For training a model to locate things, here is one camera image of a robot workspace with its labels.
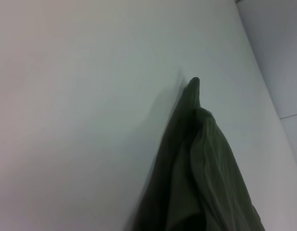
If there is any dark green FREE t-shirt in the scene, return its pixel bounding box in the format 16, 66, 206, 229
124, 77, 267, 231

